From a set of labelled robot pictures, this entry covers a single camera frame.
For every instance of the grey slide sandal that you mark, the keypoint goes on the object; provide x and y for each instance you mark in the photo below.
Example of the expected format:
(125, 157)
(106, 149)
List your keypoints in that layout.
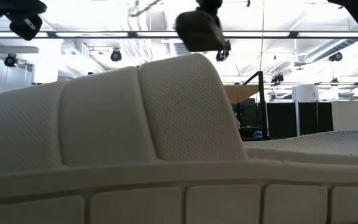
(179, 124)

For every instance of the wooden shelf with black legs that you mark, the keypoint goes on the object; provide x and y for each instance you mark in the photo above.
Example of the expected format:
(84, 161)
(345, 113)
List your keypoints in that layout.
(241, 93)

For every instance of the thin vertical pole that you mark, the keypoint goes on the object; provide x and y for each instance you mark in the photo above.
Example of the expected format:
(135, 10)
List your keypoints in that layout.
(262, 37)

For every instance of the long overhead light bar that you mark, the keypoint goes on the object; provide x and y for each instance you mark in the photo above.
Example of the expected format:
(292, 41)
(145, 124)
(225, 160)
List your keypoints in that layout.
(104, 34)

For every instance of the white partition panel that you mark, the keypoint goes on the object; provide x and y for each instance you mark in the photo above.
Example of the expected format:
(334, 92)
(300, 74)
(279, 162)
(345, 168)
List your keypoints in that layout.
(346, 115)

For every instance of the black partition wall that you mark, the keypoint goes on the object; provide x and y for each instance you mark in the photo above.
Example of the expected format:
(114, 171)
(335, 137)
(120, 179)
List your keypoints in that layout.
(281, 119)

